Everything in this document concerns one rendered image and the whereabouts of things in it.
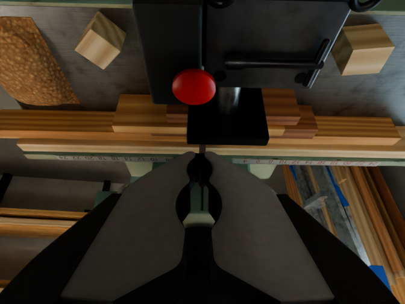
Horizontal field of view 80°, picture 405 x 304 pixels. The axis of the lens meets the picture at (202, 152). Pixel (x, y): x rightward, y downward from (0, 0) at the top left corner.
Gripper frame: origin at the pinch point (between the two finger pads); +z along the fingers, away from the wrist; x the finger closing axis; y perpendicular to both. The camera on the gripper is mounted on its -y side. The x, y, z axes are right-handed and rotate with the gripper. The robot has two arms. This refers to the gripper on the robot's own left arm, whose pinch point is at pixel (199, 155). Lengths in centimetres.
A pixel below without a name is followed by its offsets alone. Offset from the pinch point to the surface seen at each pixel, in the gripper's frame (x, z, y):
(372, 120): 25.8, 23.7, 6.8
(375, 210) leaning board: 96, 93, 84
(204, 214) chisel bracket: 0.4, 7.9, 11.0
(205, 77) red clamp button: 0.3, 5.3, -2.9
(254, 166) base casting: 15, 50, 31
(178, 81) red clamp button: -1.5, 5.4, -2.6
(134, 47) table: -7.7, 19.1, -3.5
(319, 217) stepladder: 53, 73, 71
